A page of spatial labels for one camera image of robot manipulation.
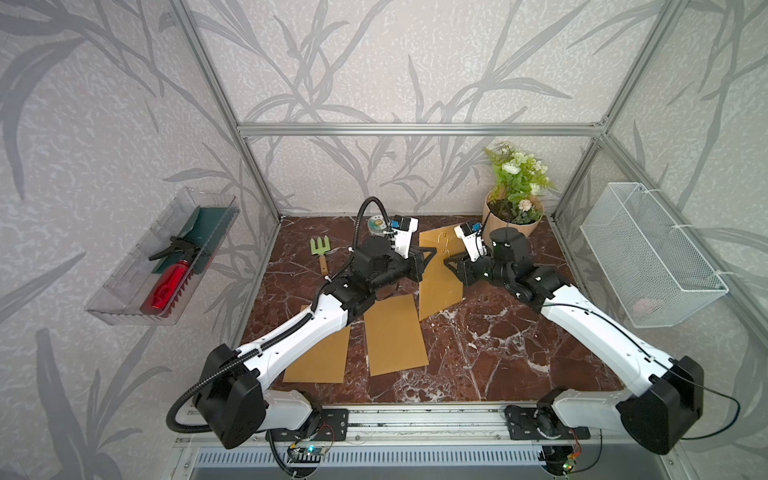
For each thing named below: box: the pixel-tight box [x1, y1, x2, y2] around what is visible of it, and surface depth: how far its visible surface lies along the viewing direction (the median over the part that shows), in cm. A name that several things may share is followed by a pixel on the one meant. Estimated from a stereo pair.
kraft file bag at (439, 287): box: [419, 225, 467, 321], surface depth 75 cm
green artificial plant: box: [484, 143, 556, 225], surface depth 98 cm
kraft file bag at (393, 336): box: [364, 294, 429, 377], surface depth 88 cm
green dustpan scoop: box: [152, 207, 237, 275], surface depth 70 cm
